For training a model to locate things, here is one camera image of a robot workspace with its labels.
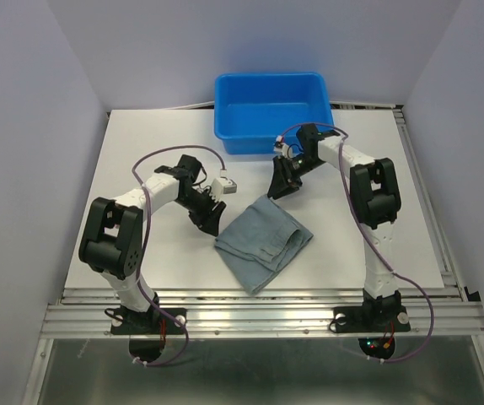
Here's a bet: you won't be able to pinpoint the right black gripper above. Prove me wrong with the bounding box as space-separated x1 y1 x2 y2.
266 152 325 200

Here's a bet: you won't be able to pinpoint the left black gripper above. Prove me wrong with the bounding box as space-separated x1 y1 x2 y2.
176 189 226 237

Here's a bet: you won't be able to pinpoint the light denim skirt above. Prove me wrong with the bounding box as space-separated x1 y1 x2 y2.
214 195 313 295

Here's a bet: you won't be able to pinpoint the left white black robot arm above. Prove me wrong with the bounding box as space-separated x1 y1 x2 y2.
78 154 237 335

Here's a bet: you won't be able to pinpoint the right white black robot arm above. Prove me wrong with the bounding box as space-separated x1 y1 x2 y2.
267 122 404 333

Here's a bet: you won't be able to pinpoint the blue plastic bin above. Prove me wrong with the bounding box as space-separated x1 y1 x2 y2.
214 72 333 155

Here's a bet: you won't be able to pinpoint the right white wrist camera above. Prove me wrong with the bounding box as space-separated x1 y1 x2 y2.
273 136 294 159

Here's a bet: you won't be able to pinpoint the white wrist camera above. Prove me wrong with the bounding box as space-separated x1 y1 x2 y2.
210 176 238 202
273 136 294 159

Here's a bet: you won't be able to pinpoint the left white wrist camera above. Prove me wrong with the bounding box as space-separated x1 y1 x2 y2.
210 176 238 202

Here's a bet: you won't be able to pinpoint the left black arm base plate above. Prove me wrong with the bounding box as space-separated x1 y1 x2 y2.
104 306 184 336

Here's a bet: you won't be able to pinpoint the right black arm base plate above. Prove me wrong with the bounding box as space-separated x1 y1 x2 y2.
328 305 411 334

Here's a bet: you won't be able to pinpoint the aluminium extrusion frame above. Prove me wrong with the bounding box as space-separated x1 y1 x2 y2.
24 105 484 404

